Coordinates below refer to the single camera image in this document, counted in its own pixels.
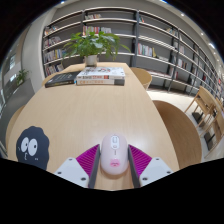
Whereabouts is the grey wall shelf unit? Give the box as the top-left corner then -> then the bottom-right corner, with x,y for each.
41,6 -> 224,101

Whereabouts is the pink computer mouse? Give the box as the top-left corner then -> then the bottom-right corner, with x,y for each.
99,133 -> 130,176

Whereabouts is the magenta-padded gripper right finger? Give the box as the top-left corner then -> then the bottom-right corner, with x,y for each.
127,143 -> 175,189

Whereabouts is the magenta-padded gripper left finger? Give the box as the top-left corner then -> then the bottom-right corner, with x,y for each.
54,143 -> 102,190

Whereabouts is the white book with red lettering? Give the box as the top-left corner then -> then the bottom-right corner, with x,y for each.
75,78 -> 126,87

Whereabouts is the green potted floor plant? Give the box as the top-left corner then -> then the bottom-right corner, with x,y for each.
15,68 -> 31,85

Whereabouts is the green potted table plant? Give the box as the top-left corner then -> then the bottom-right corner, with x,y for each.
62,30 -> 132,67

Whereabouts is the dark cartoon-face mouse pad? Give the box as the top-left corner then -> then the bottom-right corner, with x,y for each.
15,125 -> 51,171

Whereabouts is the group of slatted wooden chairs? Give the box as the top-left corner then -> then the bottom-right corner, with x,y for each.
184,85 -> 224,158

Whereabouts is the black book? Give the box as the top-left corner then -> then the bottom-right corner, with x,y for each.
44,71 -> 82,89

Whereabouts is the white illustrated book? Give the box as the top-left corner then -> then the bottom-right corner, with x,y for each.
76,66 -> 127,81

